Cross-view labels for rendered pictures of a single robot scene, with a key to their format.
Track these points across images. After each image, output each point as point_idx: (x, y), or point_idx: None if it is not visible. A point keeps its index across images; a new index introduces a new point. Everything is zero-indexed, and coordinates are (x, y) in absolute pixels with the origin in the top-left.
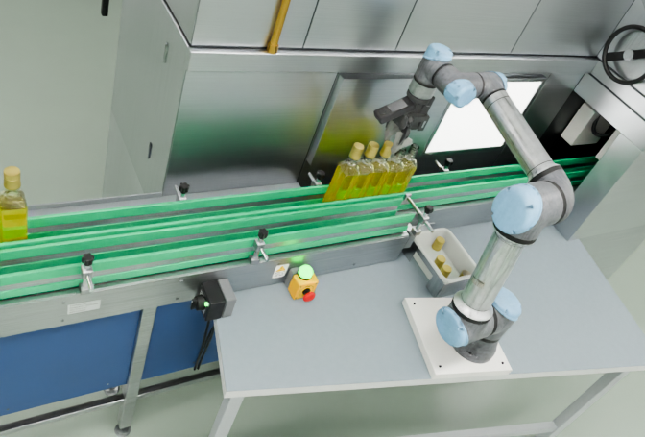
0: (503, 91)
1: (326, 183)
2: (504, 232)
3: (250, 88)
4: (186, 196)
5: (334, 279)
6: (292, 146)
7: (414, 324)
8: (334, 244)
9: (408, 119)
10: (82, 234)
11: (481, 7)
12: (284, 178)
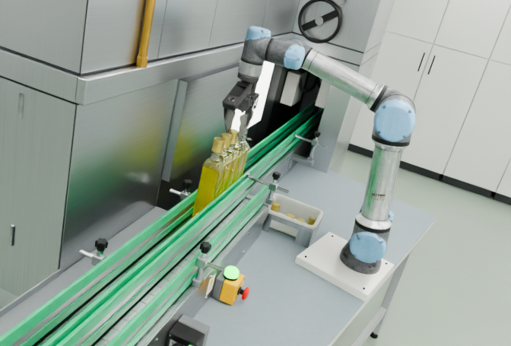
0: (314, 49)
1: (172, 199)
2: (393, 143)
3: (125, 113)
4: (82, 262)
5: (239, 272)
6: (152, 168)
7: (319, 271)
8: (233, 238)
9: (249, 99)
10: (46, 344)
11: None
12: (147, 206)
